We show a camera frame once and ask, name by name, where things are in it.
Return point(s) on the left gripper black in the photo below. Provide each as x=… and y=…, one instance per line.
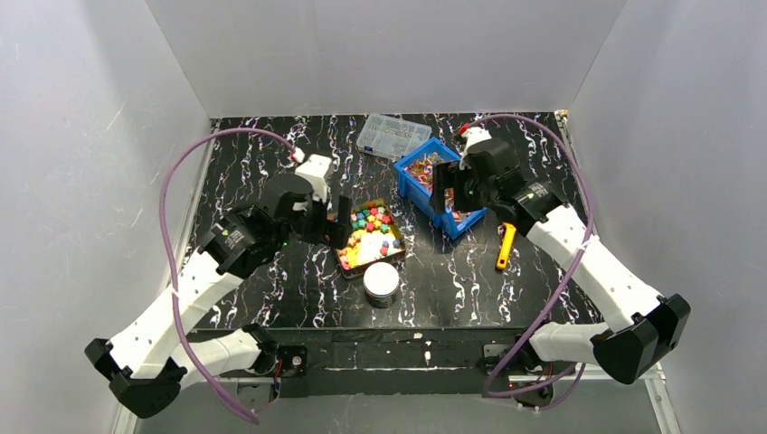
x=323, y=221

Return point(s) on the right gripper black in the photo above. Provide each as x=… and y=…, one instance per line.
x=453, y=186

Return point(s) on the blue bin of lollipops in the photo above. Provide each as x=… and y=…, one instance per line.
x=415, y=182

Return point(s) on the tin tray of star candies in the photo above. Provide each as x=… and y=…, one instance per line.
x=374, y=238

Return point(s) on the white round jar lid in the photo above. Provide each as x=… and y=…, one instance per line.
x=381, y=278

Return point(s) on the clear plastic jar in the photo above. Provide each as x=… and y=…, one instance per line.
x=381, y=301

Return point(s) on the yellow plastic scoop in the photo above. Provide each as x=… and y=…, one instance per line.
x=506, y=246

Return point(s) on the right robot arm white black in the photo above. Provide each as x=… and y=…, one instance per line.
x=640, y=325

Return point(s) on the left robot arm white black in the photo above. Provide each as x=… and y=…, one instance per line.
x=149, y=363

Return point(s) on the clear plastic compartment box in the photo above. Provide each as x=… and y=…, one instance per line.
x=391, y=138

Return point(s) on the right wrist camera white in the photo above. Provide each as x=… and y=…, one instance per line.
x=468, y=137

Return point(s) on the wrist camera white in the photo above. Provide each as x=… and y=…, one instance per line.
x=468, y=137
x=316, y=169

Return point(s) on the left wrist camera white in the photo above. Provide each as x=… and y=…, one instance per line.
x=316, y=169

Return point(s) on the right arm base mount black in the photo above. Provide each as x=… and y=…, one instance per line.
x=523, y=370

